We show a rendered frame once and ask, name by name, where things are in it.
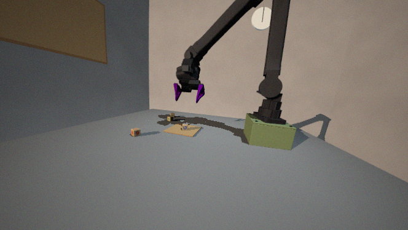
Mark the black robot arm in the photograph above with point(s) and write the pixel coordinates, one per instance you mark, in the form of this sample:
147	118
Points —
271	86

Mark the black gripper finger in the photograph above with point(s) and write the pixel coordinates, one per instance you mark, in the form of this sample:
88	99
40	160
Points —
200	92
177	91

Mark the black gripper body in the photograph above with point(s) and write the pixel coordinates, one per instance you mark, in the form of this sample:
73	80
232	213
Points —
188	85

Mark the tan flat mat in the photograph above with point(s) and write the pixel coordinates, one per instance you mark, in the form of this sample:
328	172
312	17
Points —
177	129

